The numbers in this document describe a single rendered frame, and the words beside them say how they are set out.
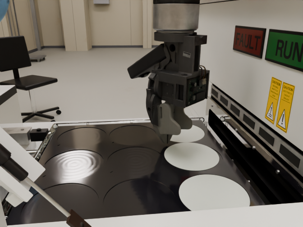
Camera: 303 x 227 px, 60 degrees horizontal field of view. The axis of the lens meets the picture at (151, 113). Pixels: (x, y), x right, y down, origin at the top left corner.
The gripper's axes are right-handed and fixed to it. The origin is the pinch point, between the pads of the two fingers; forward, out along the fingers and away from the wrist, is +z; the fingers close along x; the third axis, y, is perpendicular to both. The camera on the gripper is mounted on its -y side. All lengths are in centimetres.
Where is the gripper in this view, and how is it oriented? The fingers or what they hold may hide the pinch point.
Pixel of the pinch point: (163, 136)
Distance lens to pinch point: 52.6
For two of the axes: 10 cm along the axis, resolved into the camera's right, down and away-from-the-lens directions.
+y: 7.3, 2.4, -6.3
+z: 0.0, 9.3, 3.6
